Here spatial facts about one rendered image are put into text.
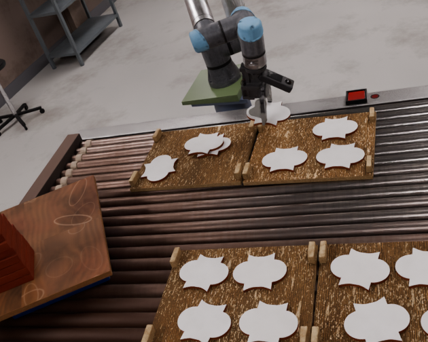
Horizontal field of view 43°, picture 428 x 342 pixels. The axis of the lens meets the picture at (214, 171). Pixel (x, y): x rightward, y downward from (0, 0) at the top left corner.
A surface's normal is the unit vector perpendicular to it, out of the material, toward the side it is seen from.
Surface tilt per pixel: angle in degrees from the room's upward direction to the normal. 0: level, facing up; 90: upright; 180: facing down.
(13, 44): 90
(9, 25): 90
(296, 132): 0
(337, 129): 0
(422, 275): 0
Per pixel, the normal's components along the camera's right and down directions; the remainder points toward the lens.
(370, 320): -0.27, -0.78
